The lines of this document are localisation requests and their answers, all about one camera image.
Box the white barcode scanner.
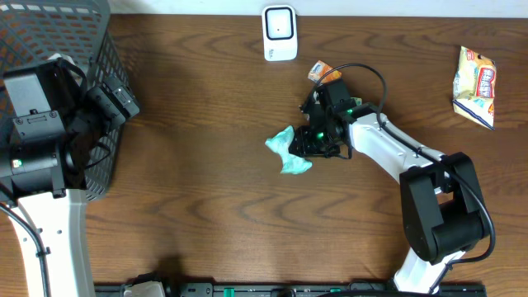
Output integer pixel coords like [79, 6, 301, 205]
[262, 5, 298, 62]

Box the orange tissue pack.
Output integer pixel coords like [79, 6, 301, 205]
[308, 60, 342, 84]

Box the teal packet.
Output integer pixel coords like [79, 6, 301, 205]
[265, 125, 313, 175]

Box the white blue snack bag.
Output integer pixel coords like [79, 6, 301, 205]
[452, 46, 497, 130]

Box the grey plastic mesh basket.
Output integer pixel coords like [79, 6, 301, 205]
[1, 0, 129, 201]

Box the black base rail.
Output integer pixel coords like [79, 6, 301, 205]
[95, 281, 488, 297]

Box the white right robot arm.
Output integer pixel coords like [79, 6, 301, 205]
[289, 79, 496, 295]

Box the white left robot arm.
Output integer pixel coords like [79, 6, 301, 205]
[1, 56, 108, 296]

